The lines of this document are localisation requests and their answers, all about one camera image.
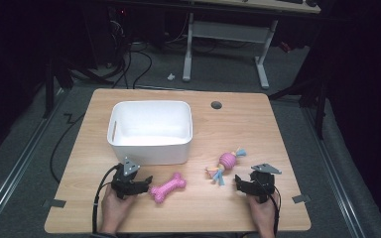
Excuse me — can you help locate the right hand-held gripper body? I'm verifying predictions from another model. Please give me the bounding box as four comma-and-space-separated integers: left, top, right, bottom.
249, 163, 283, 203

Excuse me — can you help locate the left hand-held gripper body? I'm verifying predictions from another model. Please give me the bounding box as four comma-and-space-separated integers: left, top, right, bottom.
111, 158, 147, 199

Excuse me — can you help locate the pink bone toy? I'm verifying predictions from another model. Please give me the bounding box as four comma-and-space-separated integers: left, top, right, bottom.
148, 172, 188, 204

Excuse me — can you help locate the pink rope ball toy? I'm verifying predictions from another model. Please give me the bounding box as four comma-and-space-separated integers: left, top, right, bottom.
205, 147, 248, 186

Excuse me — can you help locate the white plastic bin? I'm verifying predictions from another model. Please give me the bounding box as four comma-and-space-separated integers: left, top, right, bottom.
106, 99, 193, 167

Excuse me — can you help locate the person's left hand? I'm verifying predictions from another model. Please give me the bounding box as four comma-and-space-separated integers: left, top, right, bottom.
99, 190, 137, 235

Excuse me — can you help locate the person's right hand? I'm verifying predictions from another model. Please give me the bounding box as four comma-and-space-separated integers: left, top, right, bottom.
246, 192, 279, 238

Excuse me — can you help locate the grey tape strip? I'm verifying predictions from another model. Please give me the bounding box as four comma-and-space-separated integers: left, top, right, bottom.
41, 198, 67, 209
291, 193, 312, 204

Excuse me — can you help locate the black metal stand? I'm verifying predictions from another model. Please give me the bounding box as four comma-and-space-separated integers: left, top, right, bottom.
42, 54, 75, 119
267, 73, 329, 141

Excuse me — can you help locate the white-framed background desk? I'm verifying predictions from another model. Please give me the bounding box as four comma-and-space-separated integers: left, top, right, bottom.
182, 0, 322, 90

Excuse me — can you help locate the right hand-held gripper cable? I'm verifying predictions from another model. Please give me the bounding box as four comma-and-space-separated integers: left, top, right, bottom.
255, 178, 283, 238

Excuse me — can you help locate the hand-held gripper cable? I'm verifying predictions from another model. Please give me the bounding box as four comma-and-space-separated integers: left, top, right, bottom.
91, 164, 122, 234
255, 178, 283, 238

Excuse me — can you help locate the left hand-held gripper cable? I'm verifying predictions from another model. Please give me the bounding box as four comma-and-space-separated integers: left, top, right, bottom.
91, 164, 122, 234

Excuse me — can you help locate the metal floor rail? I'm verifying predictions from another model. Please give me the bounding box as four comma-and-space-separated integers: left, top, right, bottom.
302, 105, 366, 238
0, 87, 71, 229

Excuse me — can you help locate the black floor cable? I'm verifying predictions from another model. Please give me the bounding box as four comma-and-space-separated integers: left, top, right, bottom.
49, 112, 87, 184

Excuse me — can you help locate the bundle of black cables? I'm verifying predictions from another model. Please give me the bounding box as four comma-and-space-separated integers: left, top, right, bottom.
107, 19, 154, 90

